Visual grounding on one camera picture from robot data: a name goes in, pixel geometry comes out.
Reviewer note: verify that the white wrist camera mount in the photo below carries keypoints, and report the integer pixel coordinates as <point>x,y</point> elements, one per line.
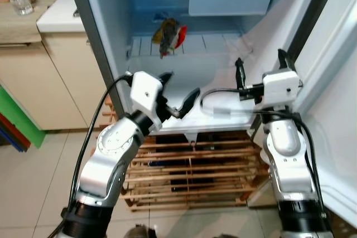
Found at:
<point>144,90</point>
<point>279,84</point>

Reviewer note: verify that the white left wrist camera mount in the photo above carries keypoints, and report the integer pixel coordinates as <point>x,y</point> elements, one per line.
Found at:
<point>144,90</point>

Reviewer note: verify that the dark robot left foot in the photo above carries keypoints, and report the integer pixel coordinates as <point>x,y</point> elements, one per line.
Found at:
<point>140,232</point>

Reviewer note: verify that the stainless steel fridge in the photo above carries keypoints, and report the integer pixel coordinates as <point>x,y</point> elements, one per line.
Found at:
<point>212,65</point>

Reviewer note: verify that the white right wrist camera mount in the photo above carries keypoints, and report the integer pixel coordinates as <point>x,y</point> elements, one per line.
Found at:
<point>279,84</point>

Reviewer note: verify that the beige placemat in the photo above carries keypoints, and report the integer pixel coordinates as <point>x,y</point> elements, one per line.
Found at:
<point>28,18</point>

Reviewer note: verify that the green board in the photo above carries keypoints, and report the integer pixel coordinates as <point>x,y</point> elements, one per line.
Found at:
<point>19,115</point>

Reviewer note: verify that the red and gold snack packet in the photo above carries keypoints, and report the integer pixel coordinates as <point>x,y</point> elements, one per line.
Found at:
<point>170,34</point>

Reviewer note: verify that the wooden wine rack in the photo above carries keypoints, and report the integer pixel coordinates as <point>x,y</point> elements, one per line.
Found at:
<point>189,165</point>

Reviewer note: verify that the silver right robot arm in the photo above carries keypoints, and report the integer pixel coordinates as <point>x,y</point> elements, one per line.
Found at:
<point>284,143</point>

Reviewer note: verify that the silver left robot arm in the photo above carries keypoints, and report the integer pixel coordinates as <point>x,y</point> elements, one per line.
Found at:
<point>111,154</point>

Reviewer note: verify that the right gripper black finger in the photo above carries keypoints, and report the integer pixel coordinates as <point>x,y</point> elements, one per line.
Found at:
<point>240,73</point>
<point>284,59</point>

